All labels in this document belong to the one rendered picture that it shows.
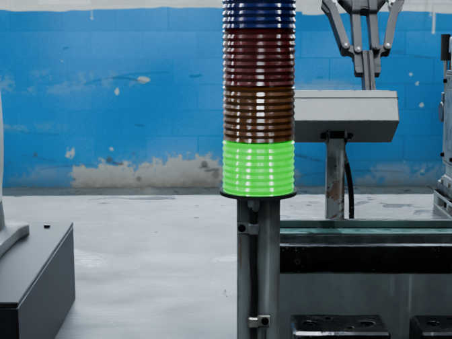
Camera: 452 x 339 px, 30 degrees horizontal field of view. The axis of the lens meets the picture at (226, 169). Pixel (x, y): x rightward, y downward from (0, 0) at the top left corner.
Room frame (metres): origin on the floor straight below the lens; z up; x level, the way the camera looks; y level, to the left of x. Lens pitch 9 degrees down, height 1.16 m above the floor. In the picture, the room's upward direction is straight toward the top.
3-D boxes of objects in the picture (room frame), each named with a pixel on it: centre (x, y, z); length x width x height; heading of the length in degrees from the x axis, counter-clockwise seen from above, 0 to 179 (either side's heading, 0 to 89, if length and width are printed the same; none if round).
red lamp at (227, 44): (0.69, -0.03, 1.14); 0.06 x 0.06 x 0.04
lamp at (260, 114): (0.69, -0.03, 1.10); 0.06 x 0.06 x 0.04
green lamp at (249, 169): (0.69, -0.03, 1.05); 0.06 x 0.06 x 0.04
